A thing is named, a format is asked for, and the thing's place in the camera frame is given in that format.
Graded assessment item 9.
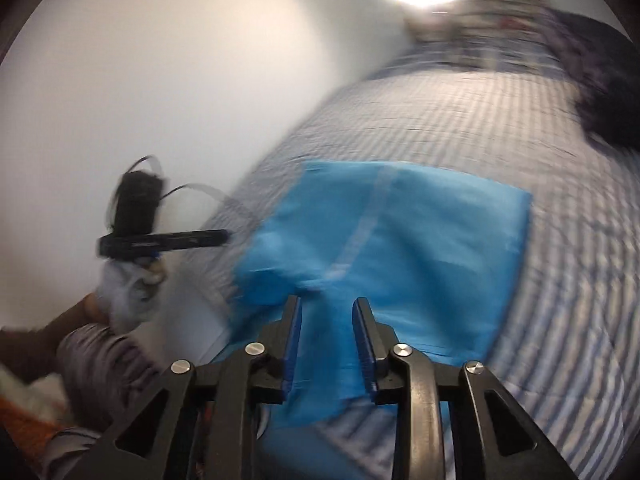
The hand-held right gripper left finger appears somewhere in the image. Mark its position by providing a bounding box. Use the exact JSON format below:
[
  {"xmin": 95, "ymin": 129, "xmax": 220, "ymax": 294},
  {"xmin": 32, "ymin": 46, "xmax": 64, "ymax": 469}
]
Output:
[{"xmin": 67, "ymin": 295, "xmax": 303, "ymax": 480}]

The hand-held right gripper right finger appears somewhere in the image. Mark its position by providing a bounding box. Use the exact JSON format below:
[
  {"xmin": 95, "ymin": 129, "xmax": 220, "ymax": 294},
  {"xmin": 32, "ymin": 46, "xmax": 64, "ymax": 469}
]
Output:
[{"xmin": 351, "ymin": 297, "xmax": 581, "ymax": 480}]

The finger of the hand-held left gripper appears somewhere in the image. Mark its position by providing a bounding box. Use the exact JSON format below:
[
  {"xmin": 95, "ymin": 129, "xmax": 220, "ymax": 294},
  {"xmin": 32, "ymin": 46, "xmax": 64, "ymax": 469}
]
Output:
[{"xmin": 160, "ymin": 228, "xmax": 232, "ymax": 252}]

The light blue jacket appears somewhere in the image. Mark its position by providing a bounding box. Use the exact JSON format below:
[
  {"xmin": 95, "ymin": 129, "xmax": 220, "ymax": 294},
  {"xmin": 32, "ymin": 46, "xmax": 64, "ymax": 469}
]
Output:
[{"xmin": 232, "ymin": 160, "xmax": 533, "ymax": 431}]

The person's left forearm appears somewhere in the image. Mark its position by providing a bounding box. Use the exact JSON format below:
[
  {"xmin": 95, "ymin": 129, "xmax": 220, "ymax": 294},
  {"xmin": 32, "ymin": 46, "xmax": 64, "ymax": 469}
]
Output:
[{"xmin": 0, "ymin": 305, "xmax": 108, "ymax": 386}]

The person's left hand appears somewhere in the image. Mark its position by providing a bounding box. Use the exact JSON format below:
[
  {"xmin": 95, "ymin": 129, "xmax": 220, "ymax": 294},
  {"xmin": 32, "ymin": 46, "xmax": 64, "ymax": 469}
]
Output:
[{"xmin": 82, "ymin": 256, "xmax": 168, "ymax": 335}]

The person's grey clothing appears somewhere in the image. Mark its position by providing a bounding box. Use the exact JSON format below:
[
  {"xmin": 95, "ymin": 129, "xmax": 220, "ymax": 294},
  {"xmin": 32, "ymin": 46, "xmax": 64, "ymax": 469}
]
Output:
[{"xmin": 45, "ymin": 322, "xmax": 168, "ymax": 480}]

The blue checked bed sheet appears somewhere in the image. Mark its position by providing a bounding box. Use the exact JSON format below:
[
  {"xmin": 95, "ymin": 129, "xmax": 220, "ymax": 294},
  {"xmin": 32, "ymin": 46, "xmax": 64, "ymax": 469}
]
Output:
[{"xmin": 367, "ymin": 35, "xmax": 571, "ymax": 78}]

